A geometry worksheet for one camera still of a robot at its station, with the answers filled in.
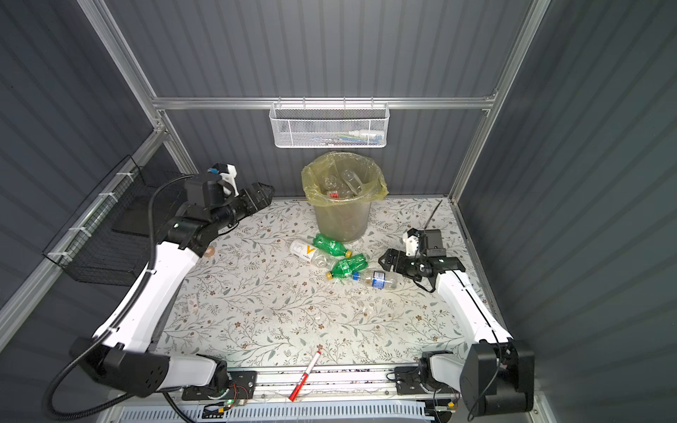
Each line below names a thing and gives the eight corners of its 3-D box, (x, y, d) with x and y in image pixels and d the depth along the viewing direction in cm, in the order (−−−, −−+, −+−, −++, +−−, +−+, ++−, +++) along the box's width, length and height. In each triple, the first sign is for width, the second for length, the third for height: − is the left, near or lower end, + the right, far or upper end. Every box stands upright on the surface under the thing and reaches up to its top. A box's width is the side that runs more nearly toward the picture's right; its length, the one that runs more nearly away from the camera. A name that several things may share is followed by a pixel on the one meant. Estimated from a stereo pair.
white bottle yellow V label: (288, 257, 103) (285, 248, 98) (295, 247, 106) (292, 237, 101) (332, 273, 98) (331, 264, 93) (338, 262, 101) (337, 253, 96)
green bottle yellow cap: (329, 284, 95) (329, 279, 92) (324, 273, 98) (323, 268, 95) (368, 267, 100) (369, 262, 97) (362, 256, 103) (362, 252, 100)
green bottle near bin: (312, 245, 105) (311, 240, 102) (318, 238, 107) (318, 232, 104) (346, 262, 100) (346, 257, 97) (352, 254, 102) (352, 248, 99)
